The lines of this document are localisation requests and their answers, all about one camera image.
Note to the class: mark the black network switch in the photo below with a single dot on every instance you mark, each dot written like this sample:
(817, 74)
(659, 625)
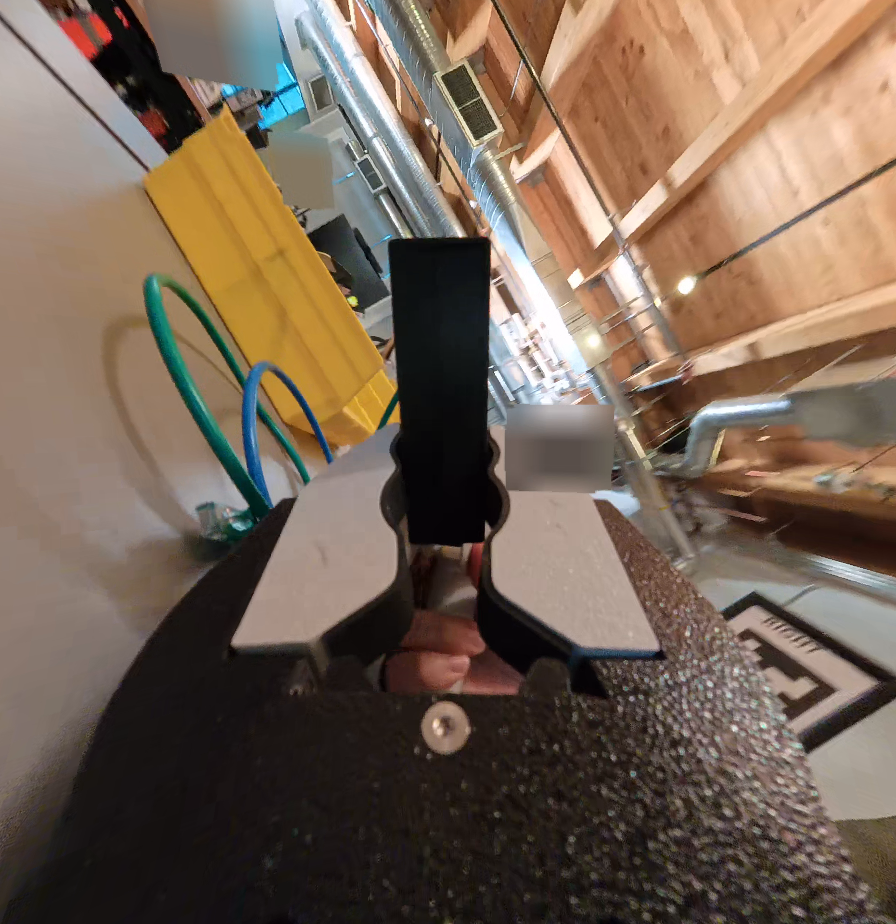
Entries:
(439, 397)

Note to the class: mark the person's left hand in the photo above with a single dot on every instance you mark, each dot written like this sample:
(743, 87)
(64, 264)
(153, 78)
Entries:
(441, 650)

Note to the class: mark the silver duct elbow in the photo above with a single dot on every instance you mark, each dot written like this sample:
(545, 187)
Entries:
(708, 426)

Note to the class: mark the silver spiral air duct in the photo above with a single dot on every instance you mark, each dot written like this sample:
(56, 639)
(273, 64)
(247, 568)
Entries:
(502, 191)
(361, 83)

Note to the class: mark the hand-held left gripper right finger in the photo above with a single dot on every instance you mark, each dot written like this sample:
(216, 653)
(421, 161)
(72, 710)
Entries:
(563, 570)

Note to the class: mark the ceiling spot lamp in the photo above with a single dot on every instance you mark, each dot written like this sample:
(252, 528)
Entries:
(686, 285)

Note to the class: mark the rectangular metal duct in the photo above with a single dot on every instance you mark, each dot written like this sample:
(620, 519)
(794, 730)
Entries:
(845, 411)

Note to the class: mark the black wall screen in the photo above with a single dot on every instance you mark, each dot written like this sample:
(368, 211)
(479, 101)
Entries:
(347, 252)

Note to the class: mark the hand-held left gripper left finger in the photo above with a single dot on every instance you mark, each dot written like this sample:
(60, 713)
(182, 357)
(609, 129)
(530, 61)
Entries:
(325, 570)

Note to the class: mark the black ceiling rail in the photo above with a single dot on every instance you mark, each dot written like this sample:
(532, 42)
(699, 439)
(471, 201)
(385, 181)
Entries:
(802, 216)

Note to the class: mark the yellow divided plastic bin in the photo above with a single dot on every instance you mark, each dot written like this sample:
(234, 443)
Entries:
(253, 238)

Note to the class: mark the white air vent grille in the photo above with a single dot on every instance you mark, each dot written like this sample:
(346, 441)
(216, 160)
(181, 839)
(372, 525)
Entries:
(468, 105)

